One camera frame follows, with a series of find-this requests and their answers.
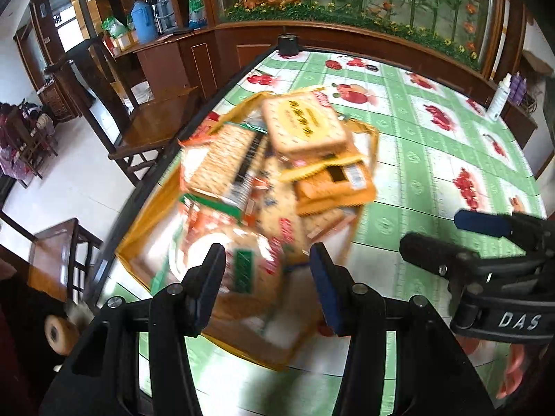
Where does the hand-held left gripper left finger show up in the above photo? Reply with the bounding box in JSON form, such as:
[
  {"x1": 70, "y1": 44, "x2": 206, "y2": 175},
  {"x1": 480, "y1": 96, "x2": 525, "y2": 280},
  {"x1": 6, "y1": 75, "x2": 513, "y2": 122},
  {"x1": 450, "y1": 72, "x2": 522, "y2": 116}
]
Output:
[{"x1": 39, "y1": 243, "x2": 226, "y2": 416}]

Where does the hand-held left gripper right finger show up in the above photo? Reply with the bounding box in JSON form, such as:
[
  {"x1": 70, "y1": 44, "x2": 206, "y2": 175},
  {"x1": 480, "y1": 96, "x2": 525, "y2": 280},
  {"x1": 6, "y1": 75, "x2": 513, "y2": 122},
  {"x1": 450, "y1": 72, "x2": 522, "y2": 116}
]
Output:
[{"x1": 310, "y1": 243, "x2": 495, "y2": 416}]

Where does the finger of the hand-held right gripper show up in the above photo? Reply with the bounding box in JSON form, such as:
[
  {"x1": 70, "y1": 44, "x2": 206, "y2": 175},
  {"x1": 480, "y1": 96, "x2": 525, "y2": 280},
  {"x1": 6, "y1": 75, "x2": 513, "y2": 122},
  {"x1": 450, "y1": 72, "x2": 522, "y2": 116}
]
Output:
[
  {"x1": 454, "y1": 209, "x2": 555, "y2": 248},
  {"x1": 399, "y1": 233, "x2": 555, "y2": 289}
]

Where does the round cracker packet green label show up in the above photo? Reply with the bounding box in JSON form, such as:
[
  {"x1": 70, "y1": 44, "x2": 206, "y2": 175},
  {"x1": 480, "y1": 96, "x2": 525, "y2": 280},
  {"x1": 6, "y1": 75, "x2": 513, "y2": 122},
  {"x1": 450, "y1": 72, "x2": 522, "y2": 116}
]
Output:
[{"x1": 168, "y1": 194, "x2": 288, "y2": 315}]

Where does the yellow tray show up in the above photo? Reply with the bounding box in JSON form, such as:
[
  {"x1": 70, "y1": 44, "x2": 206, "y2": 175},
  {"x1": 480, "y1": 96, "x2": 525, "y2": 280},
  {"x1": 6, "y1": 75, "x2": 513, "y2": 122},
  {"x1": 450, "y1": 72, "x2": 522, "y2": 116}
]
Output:
[{"x1": 116, "y1": 91, "x2": 381, "y2": 372}]

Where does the orange square cracker packet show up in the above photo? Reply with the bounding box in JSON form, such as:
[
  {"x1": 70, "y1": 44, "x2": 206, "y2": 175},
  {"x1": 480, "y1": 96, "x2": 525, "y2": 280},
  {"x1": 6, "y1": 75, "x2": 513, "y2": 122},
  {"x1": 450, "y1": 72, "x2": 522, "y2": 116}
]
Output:
[{"x1": 179, "y1": 113, "x2": 223, "y2": 149}]

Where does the square cracker packet yellow label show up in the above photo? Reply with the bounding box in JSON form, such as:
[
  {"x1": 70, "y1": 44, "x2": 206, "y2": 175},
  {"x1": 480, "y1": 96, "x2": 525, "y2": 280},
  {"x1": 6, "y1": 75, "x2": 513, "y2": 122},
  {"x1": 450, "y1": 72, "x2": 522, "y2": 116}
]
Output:
[{"x1": 261, "y1": 91, "x2": 350, "y2": 157}]

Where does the green fruit-print tablecloth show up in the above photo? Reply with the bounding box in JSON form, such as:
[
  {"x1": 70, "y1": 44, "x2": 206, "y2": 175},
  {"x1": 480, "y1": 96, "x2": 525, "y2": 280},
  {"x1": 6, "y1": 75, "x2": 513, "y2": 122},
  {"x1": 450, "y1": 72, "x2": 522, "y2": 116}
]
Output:
[{"x1": 97, "y1": 47, "x2": 548, "y2": 416}]

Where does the white spray bottle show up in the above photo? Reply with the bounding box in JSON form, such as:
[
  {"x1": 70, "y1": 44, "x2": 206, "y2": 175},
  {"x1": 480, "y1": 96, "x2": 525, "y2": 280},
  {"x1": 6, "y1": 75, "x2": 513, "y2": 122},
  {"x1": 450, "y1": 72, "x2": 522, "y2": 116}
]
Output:
[{"x1": 486, "y1": 72, "x2": 513, "y2": 123}]

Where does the beige tape roll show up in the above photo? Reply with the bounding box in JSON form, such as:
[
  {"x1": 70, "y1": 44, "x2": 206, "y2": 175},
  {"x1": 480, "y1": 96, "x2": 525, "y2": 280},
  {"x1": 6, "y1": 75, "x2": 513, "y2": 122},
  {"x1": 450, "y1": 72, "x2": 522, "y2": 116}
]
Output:
[{"x1": 44, "y1": 314, "x2": 82, "y2": 357}]

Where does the low wooden chair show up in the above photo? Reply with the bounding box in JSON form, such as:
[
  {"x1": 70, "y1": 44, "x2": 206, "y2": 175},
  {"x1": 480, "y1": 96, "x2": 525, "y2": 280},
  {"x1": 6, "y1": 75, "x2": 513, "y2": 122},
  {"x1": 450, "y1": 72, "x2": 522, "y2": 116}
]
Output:
[{"x1": 0, "y1": 211, "x2": 105, "y2": 310}]

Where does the black round object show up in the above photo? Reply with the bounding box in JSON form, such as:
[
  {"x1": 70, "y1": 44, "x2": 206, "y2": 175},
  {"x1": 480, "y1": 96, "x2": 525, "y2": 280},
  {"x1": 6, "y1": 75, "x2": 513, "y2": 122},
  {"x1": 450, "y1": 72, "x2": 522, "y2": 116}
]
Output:
[{"x1": 276, "y1": 33, "x2": 301, "y2": 58}]

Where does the blue thermos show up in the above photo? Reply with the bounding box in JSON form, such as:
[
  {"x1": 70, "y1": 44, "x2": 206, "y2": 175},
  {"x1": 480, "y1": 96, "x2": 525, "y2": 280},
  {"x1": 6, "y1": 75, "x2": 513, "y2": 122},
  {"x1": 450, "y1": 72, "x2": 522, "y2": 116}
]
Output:
[{"x1": 130, "y1": 0, "x2": 158, "y2": 45}]

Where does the green bag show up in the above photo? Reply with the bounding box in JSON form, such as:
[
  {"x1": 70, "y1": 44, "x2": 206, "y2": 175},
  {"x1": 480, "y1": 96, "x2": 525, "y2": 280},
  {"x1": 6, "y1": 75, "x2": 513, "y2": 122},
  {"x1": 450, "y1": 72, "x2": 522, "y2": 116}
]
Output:
[{"x1": 102, "y1": 16, "x2": 129, "y2": 41}]

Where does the bottle with green label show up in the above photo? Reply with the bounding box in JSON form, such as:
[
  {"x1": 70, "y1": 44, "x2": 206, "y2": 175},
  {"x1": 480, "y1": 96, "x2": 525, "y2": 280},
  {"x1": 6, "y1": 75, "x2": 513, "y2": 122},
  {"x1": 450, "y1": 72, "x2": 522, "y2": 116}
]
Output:
[{"x1": 188, "y1": 0, "x2": 209, "y2": 29}]

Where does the clear water jug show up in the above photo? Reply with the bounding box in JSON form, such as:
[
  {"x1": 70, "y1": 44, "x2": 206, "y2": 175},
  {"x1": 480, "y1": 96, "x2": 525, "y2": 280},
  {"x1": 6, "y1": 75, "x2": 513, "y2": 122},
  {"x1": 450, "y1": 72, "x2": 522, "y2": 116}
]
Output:
[{"x1": 155, "y1": 0, "x2": 177, "y2": 36}]

